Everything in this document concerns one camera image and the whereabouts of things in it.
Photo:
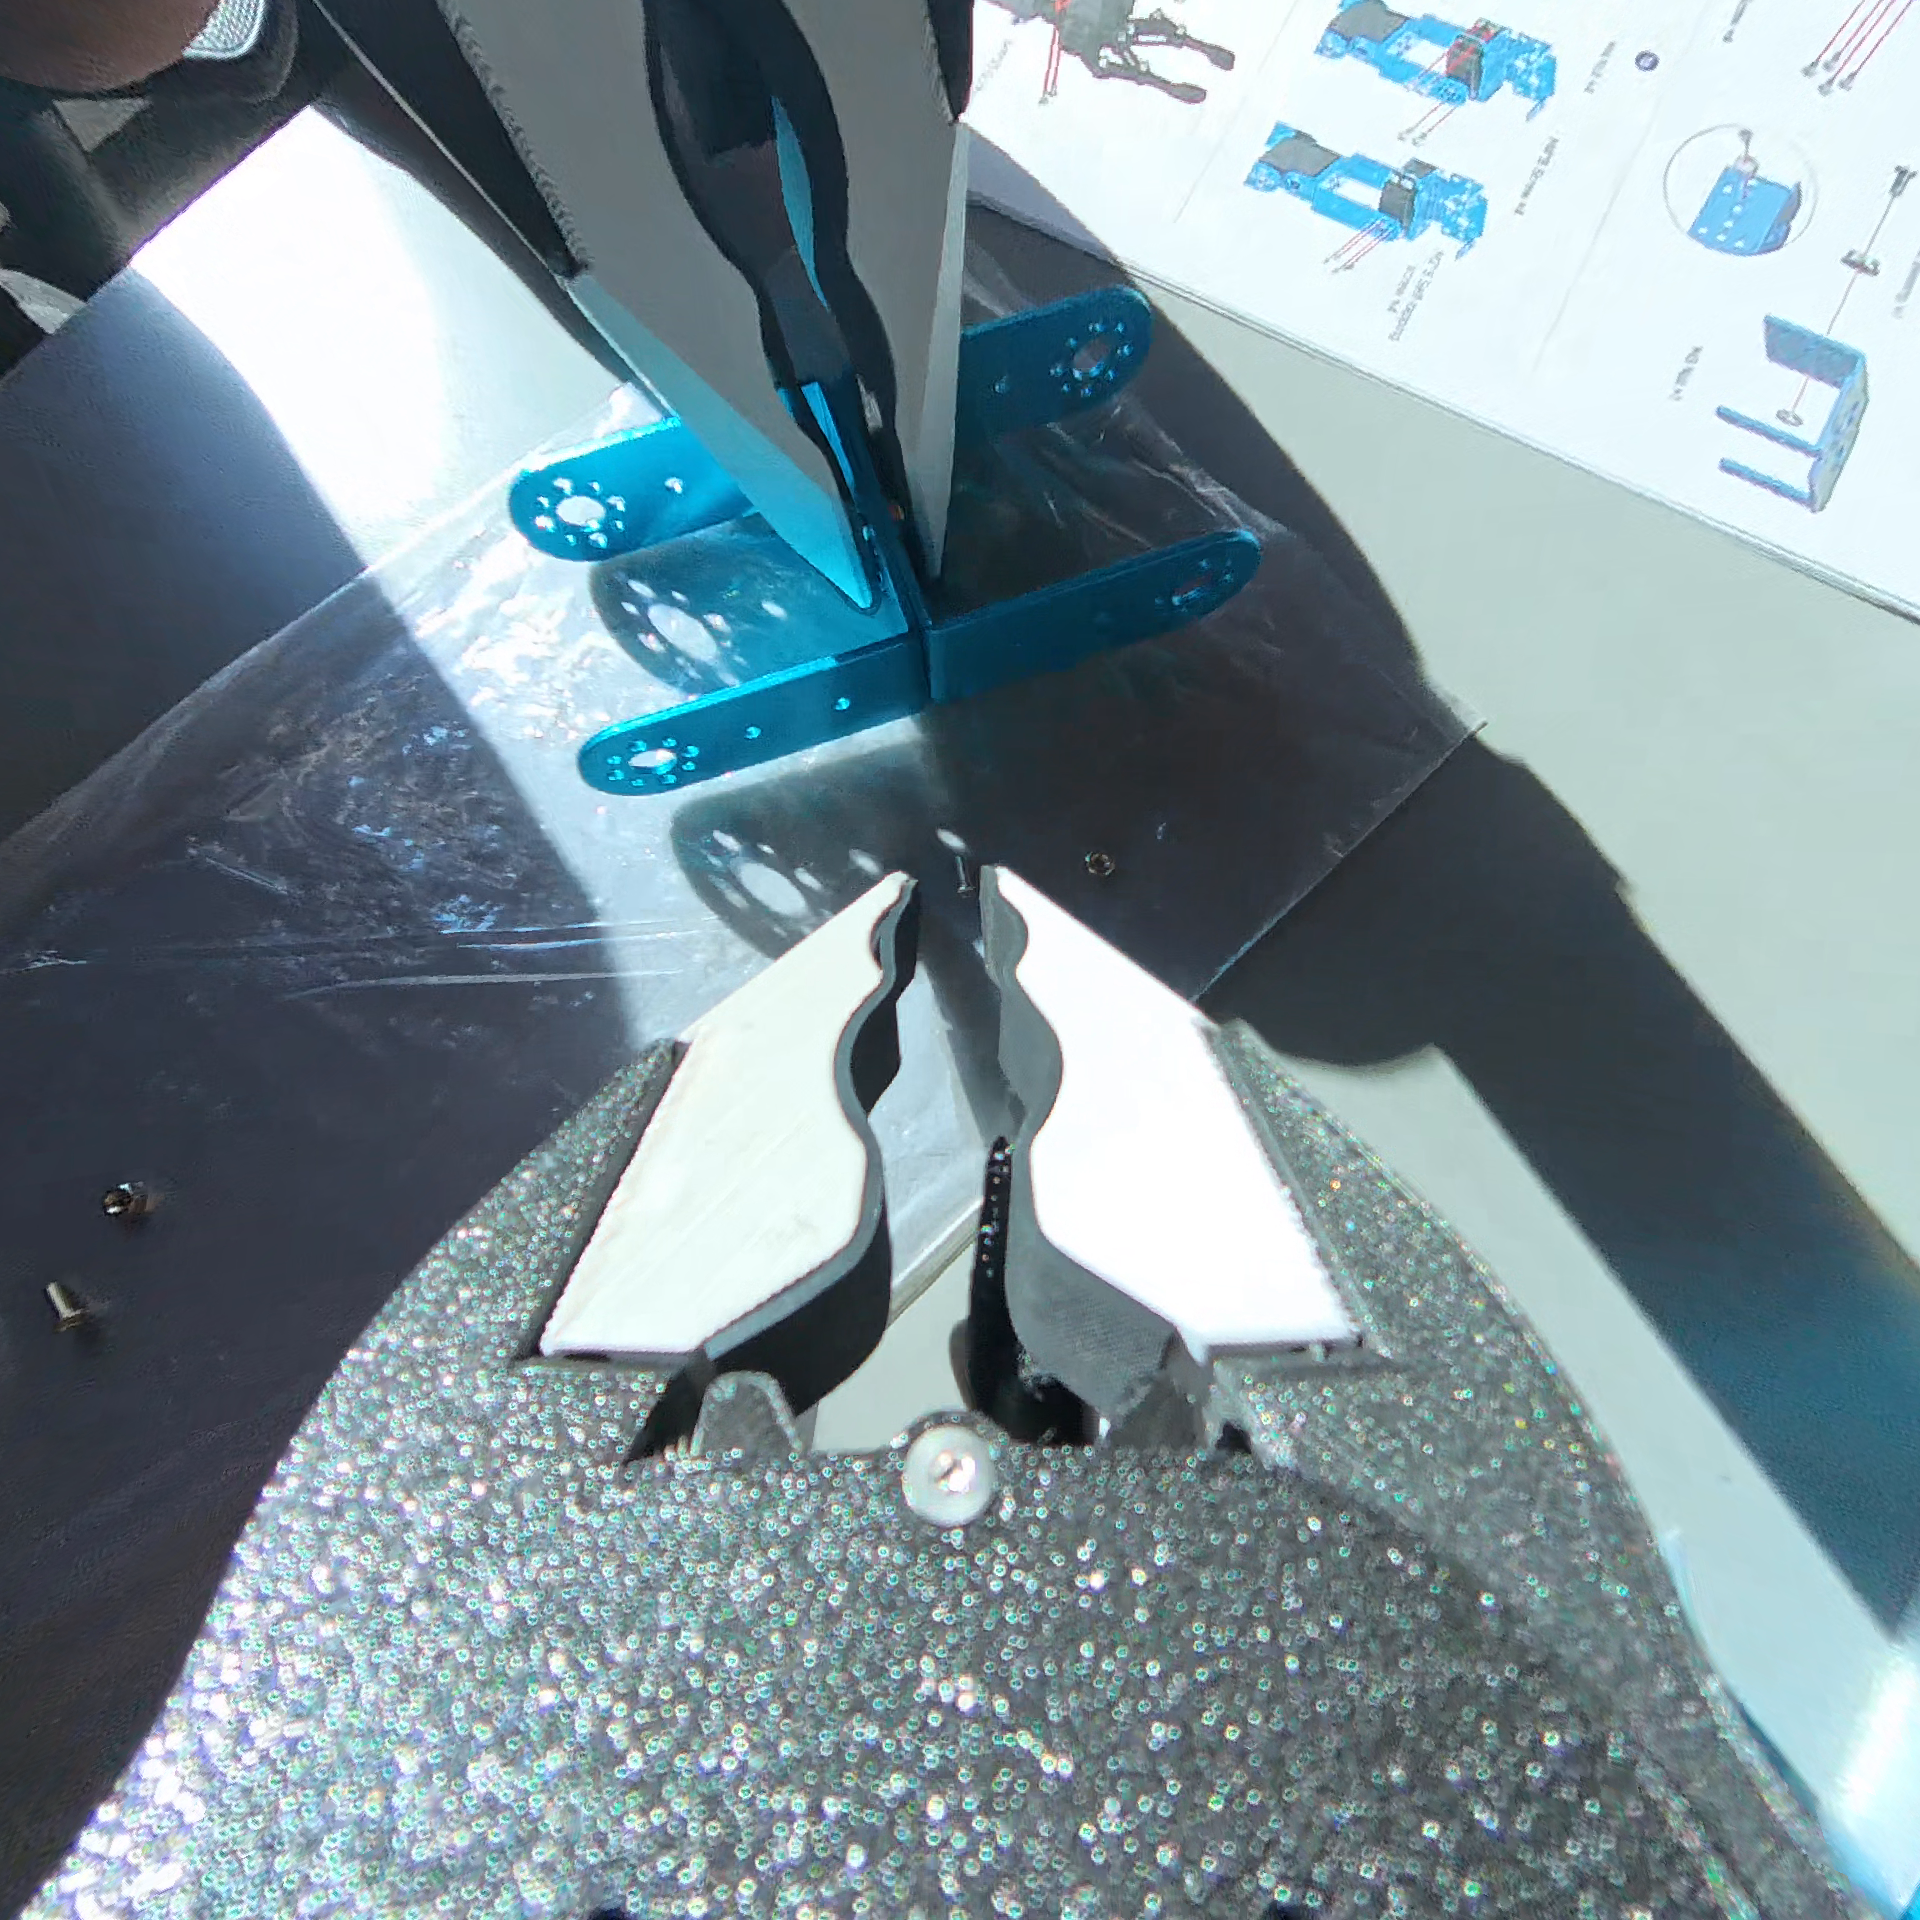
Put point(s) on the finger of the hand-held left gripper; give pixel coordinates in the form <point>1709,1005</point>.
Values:
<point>722,375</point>
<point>916,240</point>

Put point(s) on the clear plastic bag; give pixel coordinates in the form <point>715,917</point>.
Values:
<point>332,871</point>

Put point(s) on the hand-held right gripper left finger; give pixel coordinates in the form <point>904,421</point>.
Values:
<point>736,1188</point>

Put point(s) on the printed instruction manual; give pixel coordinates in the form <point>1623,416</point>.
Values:
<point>1562,210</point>

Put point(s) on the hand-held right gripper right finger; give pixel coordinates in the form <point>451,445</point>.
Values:
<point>1172,1170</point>

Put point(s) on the blue metal bracket assembly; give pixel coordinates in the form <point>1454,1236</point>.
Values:
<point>1053,616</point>

